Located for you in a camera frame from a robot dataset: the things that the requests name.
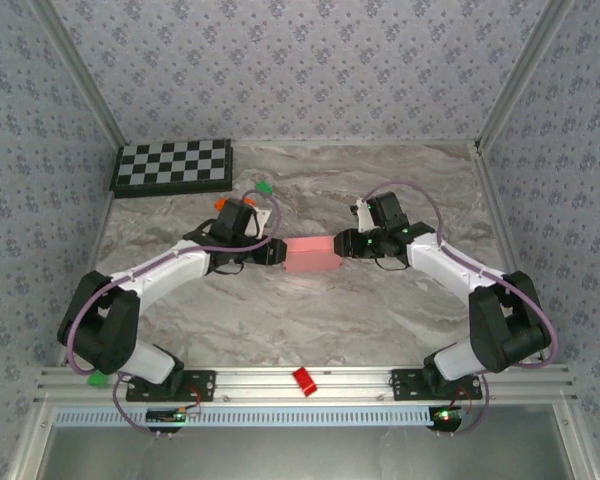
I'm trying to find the grey metal panel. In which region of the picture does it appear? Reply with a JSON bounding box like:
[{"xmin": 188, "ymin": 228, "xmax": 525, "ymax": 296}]
[{"xmin": 34, "ymin": 424, "xmax": 576, "ymax": 480}]

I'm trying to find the red block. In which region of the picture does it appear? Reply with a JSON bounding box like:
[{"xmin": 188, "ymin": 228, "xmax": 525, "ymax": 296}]
[{"xmin": 291, "ymin": 367, "xmax": 318, "ymax": 399}]

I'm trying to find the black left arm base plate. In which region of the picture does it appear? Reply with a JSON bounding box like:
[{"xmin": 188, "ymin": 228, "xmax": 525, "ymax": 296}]
[{"xmin": 125, "ymin": 368, "xmax": 217, "ymax": 403}]

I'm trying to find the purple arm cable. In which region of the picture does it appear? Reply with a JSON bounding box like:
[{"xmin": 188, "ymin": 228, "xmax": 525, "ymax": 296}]
[
  {"xmin": 64, "ymin": 188, "xmax": 281, "ymax": 439},
  {"xmin": 362, "ymin": 180, "xmax": 561, "ymax": 439}
]

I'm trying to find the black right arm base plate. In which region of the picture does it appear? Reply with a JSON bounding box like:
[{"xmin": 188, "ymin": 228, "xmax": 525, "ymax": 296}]
[{"xmin": 389, "ymin": 368, "xmax": 483, "ymax": 402}]

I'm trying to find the black and white checkerboard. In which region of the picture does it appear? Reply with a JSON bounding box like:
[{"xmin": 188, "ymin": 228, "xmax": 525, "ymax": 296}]
[{"xmin": 109, "ymin": 138, "xmax": 234, "ymax": 199}]

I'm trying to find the aluminium mounting rail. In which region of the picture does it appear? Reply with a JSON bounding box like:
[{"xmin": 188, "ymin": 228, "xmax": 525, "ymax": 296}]
[{"xmin": 33, "ymin": 364, "xmax": 579, "ymax": 405}]

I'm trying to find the orange plastic piece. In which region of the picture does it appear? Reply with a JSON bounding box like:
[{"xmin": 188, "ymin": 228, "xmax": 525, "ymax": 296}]
[{"xmin": 213, "ymin": 197, "xmax": 257, "ymax": 212}]

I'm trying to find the aluminium side rail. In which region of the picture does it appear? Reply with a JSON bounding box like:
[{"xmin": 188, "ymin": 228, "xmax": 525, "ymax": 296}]
[{"xmin": 472, "ymin": 142, "xmax": 551, "ymax": 365}]

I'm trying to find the aluminium frame post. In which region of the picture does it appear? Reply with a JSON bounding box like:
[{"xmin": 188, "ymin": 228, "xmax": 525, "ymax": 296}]
[
  {"xmin": 474, "ymin": 0, "xmax": 579, "ymax": 151},
  {"xmin": 29, "ymin": 0, "xmax": 128, "ymax": 147}
]

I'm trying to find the pink paper box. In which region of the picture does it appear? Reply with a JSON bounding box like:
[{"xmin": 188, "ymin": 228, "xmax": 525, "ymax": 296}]
[{"xmin": 282, "ymin": 234, "xmax": 343, "ymax": 275}]

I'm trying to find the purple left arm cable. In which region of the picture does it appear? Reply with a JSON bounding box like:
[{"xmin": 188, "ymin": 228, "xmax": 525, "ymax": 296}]
[{"xmin": 64, "ymin": 188, "xmax": 281, "ymax": 439}]

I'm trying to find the aluminium back rail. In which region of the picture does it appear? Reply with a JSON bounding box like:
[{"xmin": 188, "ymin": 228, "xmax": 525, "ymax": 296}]
[{"xmin": 232, "ymin": 138, "xmax": 481, "ymax": 149}]

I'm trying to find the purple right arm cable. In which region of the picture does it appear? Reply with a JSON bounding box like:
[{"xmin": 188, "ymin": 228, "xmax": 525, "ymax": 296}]
[{"xmin": 362, "ymin": 180, "xmax": 561, "ymax": 439}]

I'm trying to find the blue slotted cable duct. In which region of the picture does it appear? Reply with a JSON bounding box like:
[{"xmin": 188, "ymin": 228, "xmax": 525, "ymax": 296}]
[{"xmin": 53, "ymin": 405, "xmax": 435, "ymax": 428}]

